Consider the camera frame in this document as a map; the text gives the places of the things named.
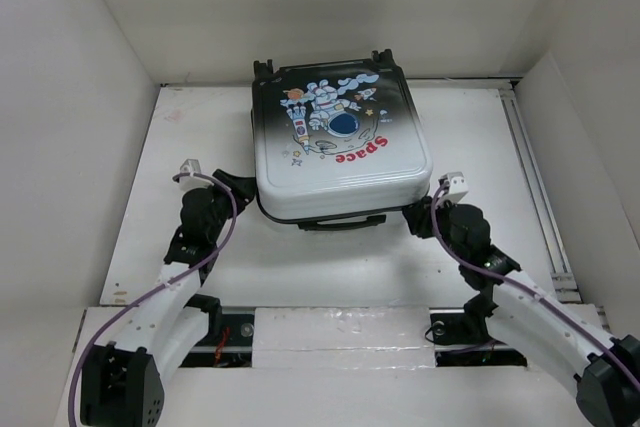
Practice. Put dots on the white foam base cover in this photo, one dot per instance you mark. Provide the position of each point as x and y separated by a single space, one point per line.
371 338

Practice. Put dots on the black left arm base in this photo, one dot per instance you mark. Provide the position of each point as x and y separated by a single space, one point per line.
203 333

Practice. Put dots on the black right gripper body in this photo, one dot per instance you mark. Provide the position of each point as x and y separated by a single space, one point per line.
443 219

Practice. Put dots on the black white space suitcase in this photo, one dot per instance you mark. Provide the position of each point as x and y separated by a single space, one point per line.
337 145

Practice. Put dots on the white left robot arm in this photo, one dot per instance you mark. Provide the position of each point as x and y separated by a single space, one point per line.
121 374

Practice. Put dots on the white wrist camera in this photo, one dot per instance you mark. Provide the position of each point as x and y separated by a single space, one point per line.
188 169
454 187

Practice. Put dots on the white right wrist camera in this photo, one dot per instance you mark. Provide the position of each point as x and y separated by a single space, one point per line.
454 187

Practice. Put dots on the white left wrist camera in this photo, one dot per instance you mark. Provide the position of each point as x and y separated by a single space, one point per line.
188 169

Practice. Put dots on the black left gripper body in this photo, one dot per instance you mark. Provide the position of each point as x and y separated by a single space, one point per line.
223 206

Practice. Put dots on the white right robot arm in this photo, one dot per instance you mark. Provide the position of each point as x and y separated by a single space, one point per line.
599 369

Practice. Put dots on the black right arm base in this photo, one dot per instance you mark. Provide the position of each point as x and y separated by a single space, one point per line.
461 338

